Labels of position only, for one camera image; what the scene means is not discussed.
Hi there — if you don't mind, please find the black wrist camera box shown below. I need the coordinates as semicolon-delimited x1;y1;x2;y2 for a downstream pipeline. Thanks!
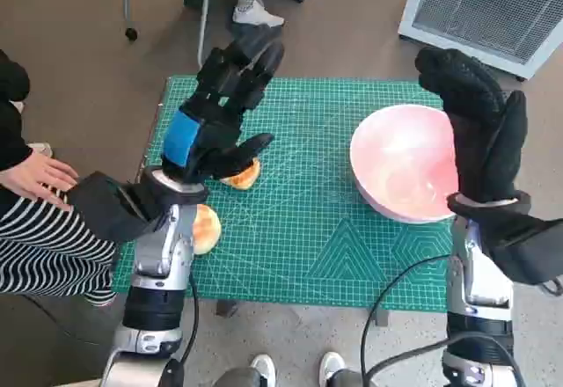
483;215;563;287
65;172;171;244

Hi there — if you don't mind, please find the grey wheeled chair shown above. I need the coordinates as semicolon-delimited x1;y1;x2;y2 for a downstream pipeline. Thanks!
121;0;215;69

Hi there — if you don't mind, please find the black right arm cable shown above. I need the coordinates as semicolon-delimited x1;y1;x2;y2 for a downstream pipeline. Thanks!
360;254;454;387

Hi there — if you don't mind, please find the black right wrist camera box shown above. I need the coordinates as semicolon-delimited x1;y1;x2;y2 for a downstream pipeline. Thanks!
483;215;563;287

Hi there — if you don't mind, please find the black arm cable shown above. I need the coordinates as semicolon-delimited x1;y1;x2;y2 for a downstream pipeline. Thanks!
166;267;201;387
360;254;454;387

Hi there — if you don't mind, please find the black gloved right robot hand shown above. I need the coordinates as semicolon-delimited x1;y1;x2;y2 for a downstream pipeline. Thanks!
415;47;529;206

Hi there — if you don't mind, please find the black cable loop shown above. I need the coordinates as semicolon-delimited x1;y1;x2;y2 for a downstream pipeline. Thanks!
540;275;563;296

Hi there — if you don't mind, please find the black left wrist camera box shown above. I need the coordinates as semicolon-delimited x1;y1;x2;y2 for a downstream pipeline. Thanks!
65;172;171;244

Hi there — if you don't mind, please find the round toy bread bun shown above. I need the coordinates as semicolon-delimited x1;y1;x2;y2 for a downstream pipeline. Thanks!
192;204;223;256

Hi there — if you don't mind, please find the glazed twisted toy bread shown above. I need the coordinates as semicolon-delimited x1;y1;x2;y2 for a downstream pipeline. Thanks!
219;160;261;191

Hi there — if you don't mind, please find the person's hand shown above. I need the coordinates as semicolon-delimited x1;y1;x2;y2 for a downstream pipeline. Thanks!
0;147;80;206

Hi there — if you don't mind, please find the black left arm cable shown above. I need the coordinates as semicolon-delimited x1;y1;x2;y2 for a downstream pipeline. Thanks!
166;267;201;387

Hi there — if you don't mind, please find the pink bowl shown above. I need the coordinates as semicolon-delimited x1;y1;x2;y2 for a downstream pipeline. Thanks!
349;104;461;224

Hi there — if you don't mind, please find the white vented cabinet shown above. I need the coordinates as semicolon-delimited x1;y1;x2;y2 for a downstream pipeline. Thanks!
398;0;563;81

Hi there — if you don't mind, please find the green cutting mat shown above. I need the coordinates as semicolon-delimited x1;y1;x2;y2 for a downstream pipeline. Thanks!
112;74;458;313

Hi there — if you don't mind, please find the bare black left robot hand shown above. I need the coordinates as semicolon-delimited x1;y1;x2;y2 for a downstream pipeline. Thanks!
160;34;285;186

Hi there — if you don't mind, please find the white sneaker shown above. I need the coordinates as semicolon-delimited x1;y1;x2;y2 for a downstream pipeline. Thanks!
249;354;277;387
318;351;347;383

